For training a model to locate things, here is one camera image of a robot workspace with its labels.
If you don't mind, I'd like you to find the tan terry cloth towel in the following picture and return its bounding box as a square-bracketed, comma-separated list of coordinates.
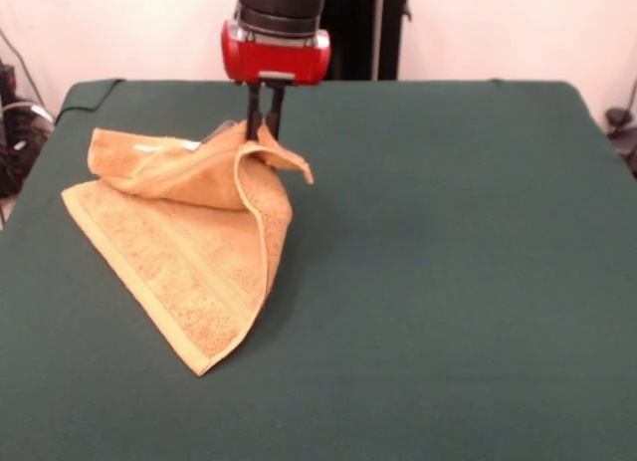
[60, 119, 316, 377]

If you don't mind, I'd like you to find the black metal stand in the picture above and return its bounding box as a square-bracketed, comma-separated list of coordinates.
[320, 0, 413, 83]

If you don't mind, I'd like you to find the dark green table cloth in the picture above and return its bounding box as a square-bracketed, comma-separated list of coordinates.
[0, 79, 637, 461]

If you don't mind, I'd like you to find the black plug adapter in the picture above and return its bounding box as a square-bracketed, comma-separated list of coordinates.
[604, 107, 637, 177]

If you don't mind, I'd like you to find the black power strip red switch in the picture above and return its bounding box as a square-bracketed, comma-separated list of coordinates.
[0, 62, 20, 107]

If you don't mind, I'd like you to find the black cable bundle with white cable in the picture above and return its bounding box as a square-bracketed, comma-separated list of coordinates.
[0, 100, 55, 199]

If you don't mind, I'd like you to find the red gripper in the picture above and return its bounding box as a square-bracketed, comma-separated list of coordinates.
[220, 20, 332, 141]

